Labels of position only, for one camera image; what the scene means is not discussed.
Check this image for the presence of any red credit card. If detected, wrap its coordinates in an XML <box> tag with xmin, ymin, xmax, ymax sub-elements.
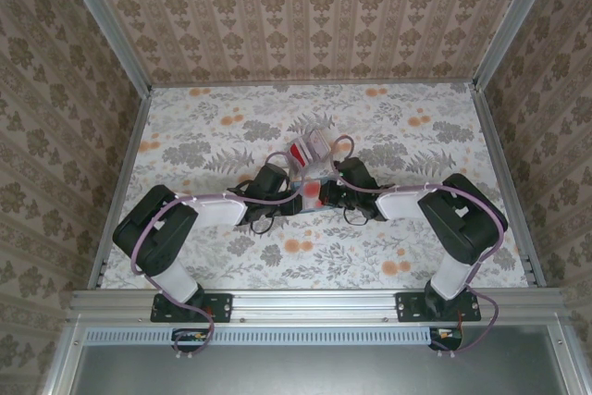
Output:
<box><xmin>301</xmin><ymin>179</ymin><xmax>325</xmax><ymax>209</ymax></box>
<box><xmin>289</xmin><ymin>142</ymin><xmax>309</xmax><ymax>168</ymax></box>

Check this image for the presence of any floral table cover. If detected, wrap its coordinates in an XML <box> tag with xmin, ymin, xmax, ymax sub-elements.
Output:
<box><xmin>99</xmin><ymin>83</ymin><xmax>533</xmax><ymax>290</ymax></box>

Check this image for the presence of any aluminium mounting beam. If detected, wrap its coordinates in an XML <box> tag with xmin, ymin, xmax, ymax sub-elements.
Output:
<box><xmin>68</xmin><ymin>288</ymin><xmax>568</xmax><ymax>327</ymax></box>

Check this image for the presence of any black controller board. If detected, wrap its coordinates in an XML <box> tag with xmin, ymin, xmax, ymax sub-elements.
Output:
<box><xmin>170</xmin><ymin>327</ymin><xmax>210</xmax><ymax>352</ymax></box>
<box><xmin>427</xmin><ymin>327</ymin><xmax>464</xmax><ymax>352</ymax></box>

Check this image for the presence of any grey metal panel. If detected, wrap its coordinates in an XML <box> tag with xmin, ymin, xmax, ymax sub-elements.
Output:
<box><xmin>68</xmin><ymin>325</ymin><xmax>571</xmax><ymax>395</ymax></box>

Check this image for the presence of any thin black right gripper cable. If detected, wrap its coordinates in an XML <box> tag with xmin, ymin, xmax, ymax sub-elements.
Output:
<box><xmin>341</xmin><ymin>206</ymin><xmax>372</xmax><ymax>227</ymax></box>

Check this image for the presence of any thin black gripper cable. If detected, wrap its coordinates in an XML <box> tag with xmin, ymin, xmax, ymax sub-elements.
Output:
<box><xmin>248</xmin><ymin>213</ymin><xmax>278</xmax><ymax>238</ymax></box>
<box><xmin>341</xmin><ymin>206</ymin><xmax>372</xmax><ymax>227</ymax></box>

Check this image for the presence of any thin black left gripper cable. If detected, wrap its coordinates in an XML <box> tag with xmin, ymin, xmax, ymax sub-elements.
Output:
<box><xmin>248</xmin><ymin>213</ymin><xmax>278</xmax><ymax>238</ymax></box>

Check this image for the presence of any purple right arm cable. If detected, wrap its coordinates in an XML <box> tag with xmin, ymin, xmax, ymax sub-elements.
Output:
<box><xmin>330</xmin><ymin>134</ymin><xmax>510</xmax><ymax>362</ymax></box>

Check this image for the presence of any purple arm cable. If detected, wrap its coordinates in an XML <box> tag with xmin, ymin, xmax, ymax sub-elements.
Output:
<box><xmin>130</xmin><ymin>150</ymin><xmax>309</xmax><ymax>362</ymax></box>
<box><xmin>330</xmin><ymin>134</ymin><xmax>510</xmax><ymax>362</ymax></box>

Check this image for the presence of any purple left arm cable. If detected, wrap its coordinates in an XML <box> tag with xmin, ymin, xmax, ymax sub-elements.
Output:
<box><xmin>130</xmin><ymin>150</ymin><xmax>309</xmax><ymax>362</ymax></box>

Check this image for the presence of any grey slotted cable duct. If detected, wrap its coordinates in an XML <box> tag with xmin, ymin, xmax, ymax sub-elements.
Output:
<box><xmin>85</xmin><ymin>326</ymin><xmax>463</xmax><ymax>346</ymax></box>

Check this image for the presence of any aluminium table side rail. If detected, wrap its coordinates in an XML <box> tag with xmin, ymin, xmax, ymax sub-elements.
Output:
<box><xmin>90</xmin><ymin>88</ymin><xmax>154</xmax><ymax>290</ymax></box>
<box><xmin>471</xmin><ymin>85</ymin><xmax>547</xmax><ymax>289</ymax></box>

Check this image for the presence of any aluminium frame post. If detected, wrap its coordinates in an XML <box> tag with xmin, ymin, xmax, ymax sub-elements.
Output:
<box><xmin>472</xmin><ymin>0</ymin><xmax>556</xmax><ymax>91</ymax></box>
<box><xmin>53</xmin><ymin>0</ymin><xmax>154</xmax><ymax>93</ymax></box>

